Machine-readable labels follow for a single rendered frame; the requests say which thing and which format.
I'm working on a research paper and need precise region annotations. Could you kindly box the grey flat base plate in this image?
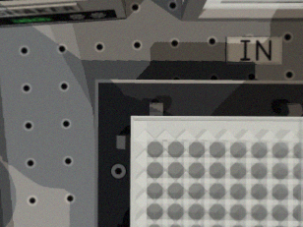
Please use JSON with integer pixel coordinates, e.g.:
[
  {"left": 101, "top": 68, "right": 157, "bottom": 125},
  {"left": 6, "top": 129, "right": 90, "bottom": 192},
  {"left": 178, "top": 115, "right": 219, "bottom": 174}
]
[{"left": 0, "top": 0, "right": 303, "bottom": 227}]

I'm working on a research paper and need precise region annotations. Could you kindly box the dark grey regrip nest plate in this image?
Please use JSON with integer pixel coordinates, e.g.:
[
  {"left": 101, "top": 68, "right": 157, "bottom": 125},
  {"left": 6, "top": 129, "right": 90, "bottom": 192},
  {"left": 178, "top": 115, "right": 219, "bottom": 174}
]
[{"left": 94, "top": 80, "right": 303, "bottom": 227}]

